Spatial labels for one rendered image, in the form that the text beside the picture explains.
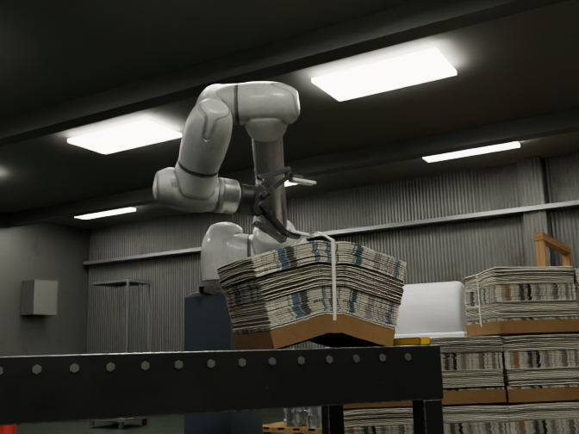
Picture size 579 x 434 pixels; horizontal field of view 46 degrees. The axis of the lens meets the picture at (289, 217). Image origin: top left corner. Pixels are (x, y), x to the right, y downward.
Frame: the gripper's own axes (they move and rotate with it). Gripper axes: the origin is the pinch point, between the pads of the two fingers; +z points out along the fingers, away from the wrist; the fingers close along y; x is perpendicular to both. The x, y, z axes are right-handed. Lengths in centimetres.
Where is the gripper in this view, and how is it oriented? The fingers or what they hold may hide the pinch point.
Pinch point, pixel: (309, 207)
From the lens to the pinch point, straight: 182.6
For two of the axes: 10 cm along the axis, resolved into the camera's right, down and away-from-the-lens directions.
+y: -0.6, 9.8, -2.0
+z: 9.2, 1.3, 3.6
